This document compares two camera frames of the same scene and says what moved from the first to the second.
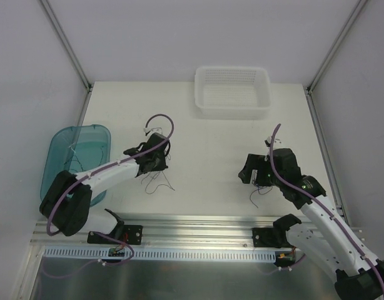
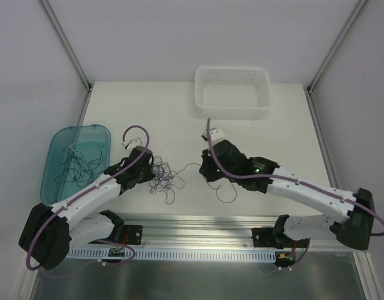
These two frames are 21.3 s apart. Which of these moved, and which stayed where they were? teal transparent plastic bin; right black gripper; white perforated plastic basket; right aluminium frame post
Moved: right black gripper
Stayed: white perforated plastic basket; teal transparent plastic bin; right aluminium frame post
